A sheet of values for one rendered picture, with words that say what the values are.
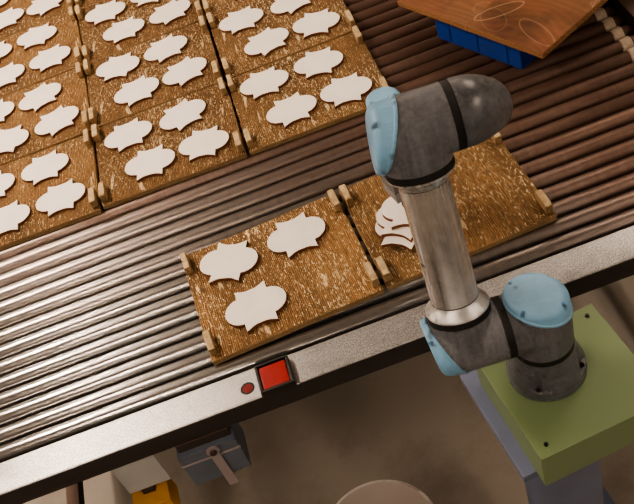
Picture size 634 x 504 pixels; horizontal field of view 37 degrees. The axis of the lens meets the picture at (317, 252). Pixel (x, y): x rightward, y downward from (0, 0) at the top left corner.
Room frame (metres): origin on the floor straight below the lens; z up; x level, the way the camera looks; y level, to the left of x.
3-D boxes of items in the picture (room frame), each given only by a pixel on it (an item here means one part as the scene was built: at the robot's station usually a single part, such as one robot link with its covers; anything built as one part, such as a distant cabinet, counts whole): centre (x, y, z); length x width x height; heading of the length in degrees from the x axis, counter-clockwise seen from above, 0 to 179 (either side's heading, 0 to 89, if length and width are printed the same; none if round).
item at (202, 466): (1.27, 0.38, 0.77); 0.14 x 0.11 x 0.18; 89
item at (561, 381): (1.01, -0.33, 1.01); 0.15 x 0.15 x 0.10
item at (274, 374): (1.27, 0.18, 0.92); 0.06 x 0.06 x 0.01; 89
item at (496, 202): (1.56, -0.32, 0.93); 0.41 x 0.35 x 0.02; 92
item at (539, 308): (1.02, -0.32, 1.13); 0.13 x 0.12 x 0.14; 85
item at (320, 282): (1.54, 0.10, 0.93); 0.41 x 0.35 x 0.02; 92
